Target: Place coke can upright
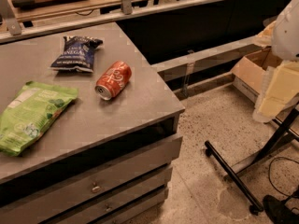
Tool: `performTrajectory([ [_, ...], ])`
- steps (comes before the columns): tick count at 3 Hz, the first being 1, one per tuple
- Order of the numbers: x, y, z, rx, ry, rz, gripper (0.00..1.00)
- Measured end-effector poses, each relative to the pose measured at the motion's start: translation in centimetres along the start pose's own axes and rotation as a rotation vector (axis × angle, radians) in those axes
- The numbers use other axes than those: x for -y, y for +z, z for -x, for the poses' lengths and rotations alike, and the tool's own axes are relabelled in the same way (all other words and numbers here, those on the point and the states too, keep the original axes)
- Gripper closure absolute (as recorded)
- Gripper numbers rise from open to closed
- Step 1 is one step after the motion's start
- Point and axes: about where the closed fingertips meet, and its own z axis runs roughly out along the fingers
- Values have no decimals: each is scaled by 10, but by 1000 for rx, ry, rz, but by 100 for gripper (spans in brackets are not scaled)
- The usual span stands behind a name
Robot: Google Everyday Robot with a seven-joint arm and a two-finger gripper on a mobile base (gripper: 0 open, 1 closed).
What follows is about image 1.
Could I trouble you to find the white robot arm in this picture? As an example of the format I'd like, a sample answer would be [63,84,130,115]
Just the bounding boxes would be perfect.
[253,0,299,123]

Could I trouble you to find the grey metal rail frame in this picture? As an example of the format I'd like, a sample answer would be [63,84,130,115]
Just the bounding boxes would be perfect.
[0,0,285,45]

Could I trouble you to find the grey drawer cabinet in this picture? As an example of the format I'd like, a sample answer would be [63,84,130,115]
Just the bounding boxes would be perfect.
[0,23,184,224]

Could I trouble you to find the dark blue chip bag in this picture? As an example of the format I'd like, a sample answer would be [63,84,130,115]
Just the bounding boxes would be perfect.
[50,35,103,73]

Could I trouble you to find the red coke can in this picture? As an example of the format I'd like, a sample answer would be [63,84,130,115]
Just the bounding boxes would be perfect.
[95,61,132,100]

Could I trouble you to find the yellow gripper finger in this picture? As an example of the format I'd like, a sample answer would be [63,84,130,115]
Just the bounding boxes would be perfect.
[252,61,299,123]

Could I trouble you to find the brown cardboard box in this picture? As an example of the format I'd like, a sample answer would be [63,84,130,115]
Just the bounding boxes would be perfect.
[231,48,282,103]

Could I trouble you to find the green snack bag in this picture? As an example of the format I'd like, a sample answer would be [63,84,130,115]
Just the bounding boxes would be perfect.
[0,81,78,156]

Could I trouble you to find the round metal drawer knob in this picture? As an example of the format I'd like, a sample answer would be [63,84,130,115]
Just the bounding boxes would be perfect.
[92,182,102,193]

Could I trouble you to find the black floor cable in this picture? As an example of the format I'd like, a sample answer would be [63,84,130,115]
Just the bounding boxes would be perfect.
[267,156,299,201]

